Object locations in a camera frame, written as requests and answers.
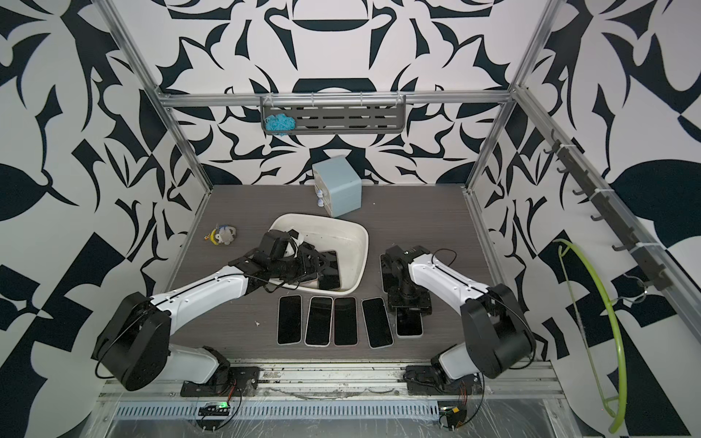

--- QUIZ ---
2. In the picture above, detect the pink case smartphone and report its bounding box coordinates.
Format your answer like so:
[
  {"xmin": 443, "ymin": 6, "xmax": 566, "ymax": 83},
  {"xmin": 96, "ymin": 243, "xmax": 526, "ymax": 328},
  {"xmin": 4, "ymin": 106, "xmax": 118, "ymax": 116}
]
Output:
[{"xmin": 395, "ymin": 308, "xmax": 424, "ymax": 339}]

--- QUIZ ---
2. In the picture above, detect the dark smartphone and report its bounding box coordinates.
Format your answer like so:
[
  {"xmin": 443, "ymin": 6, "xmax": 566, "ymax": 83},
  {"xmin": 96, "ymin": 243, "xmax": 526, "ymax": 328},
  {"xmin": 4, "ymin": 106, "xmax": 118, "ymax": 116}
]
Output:
[
  {"xmin": 361, "ymin": 297, "xmax": 394, "ymax": 350},
  {"xmin": 380, "ymin": 254, "xmax": 397, "ymax": 294}
]

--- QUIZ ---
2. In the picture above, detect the white plastic storage tub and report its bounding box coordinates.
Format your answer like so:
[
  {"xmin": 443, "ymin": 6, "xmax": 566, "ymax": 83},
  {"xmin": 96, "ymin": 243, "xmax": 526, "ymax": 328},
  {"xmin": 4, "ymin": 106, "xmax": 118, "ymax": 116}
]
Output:
[{"xmin": 270, "ymin": 214, "xmax": 369, "ymax": 297}]

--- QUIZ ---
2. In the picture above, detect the white case smartphone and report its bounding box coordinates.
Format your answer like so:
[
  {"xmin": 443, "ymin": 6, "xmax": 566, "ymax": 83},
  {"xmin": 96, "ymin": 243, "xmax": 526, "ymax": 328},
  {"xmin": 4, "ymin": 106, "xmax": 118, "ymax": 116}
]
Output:
[{"xmin": 305, "ymin": 297, "xmax": 333, "ymax": 347}]

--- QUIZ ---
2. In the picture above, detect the grey edge smartphone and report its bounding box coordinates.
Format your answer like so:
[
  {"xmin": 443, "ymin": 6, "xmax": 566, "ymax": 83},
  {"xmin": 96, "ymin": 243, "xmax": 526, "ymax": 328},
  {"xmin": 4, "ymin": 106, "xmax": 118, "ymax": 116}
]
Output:
[{"xmin": 277, "ymin": 295, "xmax": 302, "ymax": 345}]

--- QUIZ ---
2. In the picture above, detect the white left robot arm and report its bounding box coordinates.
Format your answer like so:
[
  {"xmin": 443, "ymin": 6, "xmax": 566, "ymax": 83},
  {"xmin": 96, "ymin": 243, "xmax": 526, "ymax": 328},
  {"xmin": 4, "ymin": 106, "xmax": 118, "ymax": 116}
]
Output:
[{"xmin": 92, "ymin": 230, "xmax": 341, "ymax": 394}]

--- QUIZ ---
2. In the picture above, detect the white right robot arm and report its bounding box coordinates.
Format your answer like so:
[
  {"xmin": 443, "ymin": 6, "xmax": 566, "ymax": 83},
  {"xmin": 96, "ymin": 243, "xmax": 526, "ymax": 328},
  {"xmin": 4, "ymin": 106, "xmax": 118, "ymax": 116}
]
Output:
[{"xmin": 380, "ymin": 246, "xmax": 536, "ymax": 384}]

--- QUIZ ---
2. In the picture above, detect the blue mini drawer cabinet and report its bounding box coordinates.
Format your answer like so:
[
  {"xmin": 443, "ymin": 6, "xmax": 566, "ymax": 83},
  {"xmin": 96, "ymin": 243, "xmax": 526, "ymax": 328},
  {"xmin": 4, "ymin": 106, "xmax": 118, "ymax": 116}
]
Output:
[{"xmin": 312, "ymin": 157, "xmax": 363, "ymax": 218}]

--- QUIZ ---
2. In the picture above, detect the small yellow white toy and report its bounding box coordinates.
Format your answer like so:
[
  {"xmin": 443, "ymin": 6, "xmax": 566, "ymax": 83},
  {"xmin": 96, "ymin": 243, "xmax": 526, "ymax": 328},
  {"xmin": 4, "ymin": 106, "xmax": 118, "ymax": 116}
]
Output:
[{"xmin": 204, "ymin": 224, "xmax": 237, "ymax": 246}]

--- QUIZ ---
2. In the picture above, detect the right small circuit board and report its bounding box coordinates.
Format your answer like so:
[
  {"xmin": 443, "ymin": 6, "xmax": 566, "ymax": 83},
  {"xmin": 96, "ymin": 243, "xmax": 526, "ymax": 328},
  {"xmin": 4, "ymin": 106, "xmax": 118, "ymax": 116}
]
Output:
[{"xmin": 438, "ymin": 406, "xmax": 467, "ymax": 431}]

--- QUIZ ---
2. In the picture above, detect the blue crumpled cloth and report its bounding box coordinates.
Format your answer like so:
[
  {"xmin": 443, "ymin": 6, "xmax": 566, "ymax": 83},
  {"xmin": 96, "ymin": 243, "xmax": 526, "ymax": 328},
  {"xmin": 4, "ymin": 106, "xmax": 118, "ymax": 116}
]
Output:
[{"xmin": 265, "ymin": 114, "xmax": 297, "ymax": 135}]

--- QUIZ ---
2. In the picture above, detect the left green-lit circuit board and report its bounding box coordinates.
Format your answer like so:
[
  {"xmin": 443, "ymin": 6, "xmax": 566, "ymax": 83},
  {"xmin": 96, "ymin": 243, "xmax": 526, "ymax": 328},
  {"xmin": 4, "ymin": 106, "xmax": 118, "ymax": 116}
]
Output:
[{"xmin": 197, "ymin": 401, "xmax": 231, "ymax": 419}]

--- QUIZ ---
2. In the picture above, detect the green hoop tube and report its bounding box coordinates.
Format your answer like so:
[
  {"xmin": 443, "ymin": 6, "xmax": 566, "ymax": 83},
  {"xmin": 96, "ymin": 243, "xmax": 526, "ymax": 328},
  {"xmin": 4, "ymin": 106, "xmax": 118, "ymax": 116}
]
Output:
[{"xmin": 552, "ymin": 238, "xmax": 628, "ymax": 434}]

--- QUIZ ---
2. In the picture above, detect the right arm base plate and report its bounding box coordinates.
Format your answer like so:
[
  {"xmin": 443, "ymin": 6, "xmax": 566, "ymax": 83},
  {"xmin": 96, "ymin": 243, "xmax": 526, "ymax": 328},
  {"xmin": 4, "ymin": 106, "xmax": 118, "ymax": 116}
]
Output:
[{"xmin": 402, "ymin": 365, "xmax": 483, "ymax": 396}]

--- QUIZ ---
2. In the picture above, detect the white slotted cable duct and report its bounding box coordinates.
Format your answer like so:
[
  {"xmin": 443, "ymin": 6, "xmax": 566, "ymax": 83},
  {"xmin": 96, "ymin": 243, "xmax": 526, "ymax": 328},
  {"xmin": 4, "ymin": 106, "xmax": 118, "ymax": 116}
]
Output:
[{"xmin": 113, "ymin": 400, "xmax": 440, "ymax": 421}]

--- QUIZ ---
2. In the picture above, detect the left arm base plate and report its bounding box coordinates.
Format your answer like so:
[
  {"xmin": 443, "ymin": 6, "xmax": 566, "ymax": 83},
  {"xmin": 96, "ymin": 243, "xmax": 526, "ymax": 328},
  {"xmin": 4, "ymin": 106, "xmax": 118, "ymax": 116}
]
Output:
[{"xmin": 180, "ymin": 366, "xmax": 261, "ymax": 398}]

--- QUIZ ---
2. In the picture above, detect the grey slotted wall rack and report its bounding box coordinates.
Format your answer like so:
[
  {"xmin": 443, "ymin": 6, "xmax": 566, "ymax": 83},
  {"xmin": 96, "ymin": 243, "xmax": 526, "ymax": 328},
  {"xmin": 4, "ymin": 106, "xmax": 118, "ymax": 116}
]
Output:
[{"xmin": 259, "ymin": 93, "xmax": 407, "ymax": 135}]

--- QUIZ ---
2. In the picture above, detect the black wall hook rail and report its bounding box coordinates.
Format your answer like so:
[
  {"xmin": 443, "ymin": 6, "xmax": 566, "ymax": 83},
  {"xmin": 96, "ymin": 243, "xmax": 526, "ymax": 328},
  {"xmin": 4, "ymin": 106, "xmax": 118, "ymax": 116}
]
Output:
[{"xmin": 547, "ymin": 139, "xmax": 673, "ymax": 291}]

